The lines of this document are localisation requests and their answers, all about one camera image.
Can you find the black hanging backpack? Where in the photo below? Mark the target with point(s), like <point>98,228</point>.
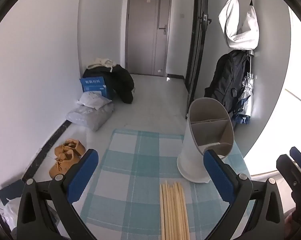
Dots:
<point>228,80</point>

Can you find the tan suede shoe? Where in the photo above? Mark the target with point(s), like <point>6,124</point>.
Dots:
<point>63,163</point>
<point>70,147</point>

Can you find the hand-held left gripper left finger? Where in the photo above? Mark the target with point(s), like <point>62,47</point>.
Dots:
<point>81,177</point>

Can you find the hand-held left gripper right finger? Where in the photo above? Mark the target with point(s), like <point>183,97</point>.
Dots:
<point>219,177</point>

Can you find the teal plaid tablecloth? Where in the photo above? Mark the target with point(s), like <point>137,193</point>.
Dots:
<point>140,167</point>

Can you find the blue cardboard box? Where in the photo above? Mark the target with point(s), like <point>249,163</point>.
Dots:
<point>93,85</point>

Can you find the grey plastic packet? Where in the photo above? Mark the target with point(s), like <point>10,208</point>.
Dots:
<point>90,120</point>

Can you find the white plastic bag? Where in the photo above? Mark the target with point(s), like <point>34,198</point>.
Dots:
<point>11,210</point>

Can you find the beige fleece cloth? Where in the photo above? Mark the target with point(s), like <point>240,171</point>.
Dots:
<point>100,62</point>

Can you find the white plastic packet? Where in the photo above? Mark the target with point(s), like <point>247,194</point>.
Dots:
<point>93,101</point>

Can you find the white hanging bag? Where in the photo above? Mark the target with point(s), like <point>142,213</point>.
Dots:
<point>240,27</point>

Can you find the white utensil holder grey inside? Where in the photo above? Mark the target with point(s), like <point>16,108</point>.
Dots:
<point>190,160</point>

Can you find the black framed glass door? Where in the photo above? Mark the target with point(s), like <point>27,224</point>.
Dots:
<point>198,55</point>

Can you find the pile of wooden chopsticks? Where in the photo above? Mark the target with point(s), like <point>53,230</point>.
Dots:
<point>174,212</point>

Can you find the grey room door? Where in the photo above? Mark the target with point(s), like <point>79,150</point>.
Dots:
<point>143,30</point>

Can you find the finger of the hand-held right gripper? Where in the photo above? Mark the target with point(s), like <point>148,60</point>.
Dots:
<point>299,155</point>
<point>289,170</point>

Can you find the silver blue folded umbrella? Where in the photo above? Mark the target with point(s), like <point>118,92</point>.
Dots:
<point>246,92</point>

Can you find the black jacket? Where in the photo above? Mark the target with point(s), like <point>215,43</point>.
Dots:
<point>123,82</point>

